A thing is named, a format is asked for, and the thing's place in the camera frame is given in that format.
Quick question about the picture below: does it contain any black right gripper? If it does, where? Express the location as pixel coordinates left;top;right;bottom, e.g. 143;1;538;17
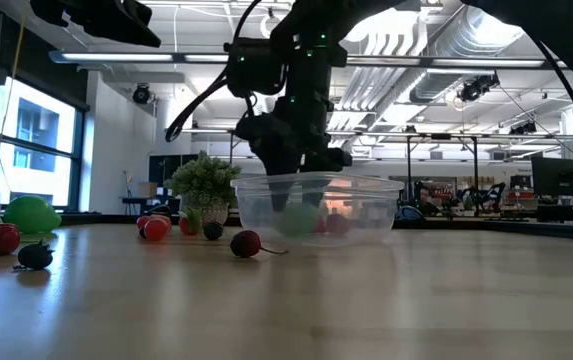
235;94;353;212

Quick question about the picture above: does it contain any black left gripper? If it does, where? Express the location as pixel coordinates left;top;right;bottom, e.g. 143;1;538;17
65;0;162;49

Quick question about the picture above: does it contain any light green toy cabbage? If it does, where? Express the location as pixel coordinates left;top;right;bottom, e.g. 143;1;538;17
274;202;321;239

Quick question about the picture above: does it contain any red toy strawberry with leaf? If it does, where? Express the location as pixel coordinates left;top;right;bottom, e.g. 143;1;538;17
326;212;352;236

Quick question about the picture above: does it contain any dark red toy cherry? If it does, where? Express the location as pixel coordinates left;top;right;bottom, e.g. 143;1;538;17
229;229;291;259

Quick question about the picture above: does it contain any black toy blackberry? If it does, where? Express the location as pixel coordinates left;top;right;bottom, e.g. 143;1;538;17
202;221;225;242

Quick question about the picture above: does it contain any red round toy cherry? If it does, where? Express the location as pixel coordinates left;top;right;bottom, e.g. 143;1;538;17
141;218;172;243

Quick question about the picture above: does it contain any green toy pear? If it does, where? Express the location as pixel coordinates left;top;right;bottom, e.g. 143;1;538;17
3;194;63;235

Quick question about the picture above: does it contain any dark toy blueberry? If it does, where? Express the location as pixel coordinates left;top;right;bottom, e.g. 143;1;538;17
13;238;56;272

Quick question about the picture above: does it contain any long ceiling light bar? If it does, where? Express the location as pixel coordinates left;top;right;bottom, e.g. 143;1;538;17
48;49;573;70

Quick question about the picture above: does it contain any clear plastic food container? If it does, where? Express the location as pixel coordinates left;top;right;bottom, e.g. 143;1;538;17
229;172;406;249

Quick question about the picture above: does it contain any potted green succulent plant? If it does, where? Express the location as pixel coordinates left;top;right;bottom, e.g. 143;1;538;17
164;151;242;227

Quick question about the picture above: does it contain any dark partition panel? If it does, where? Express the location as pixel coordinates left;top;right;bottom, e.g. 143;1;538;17
148;153;200;189

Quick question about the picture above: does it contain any large window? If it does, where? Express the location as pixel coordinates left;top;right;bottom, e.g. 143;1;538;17
0;74;86;211

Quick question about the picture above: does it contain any background robot station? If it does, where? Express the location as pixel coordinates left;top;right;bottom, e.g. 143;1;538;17
470;182;507;214
415;182;467;216

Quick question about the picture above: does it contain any dark background desk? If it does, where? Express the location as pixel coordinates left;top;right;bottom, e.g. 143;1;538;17
120;196;182;216

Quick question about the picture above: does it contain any small black ceiling device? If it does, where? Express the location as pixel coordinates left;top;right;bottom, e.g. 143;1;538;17
509;121;538;136

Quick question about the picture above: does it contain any large black monitor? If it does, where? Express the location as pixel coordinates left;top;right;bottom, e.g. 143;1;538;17
532;157;573;197

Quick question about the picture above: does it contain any black round ceiling camera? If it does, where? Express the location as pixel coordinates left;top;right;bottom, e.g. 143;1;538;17
131;83;152;105

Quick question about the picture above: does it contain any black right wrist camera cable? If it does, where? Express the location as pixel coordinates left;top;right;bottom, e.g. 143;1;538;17
164;0;265;144

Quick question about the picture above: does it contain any black metal frame stand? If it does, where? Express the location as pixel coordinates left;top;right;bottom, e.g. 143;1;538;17
227;128;481;211

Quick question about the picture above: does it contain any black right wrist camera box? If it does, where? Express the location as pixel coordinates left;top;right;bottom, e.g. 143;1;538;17
225;37;287;99

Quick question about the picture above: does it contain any white cable coil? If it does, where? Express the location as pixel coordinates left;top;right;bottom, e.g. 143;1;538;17
259;12;288;41

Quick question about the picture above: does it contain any yellow hanging cord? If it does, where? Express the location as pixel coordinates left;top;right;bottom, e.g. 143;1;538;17
0;0;30;201

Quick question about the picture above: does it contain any silver ventilation duct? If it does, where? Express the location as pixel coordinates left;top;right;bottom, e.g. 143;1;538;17
408;4;527;104

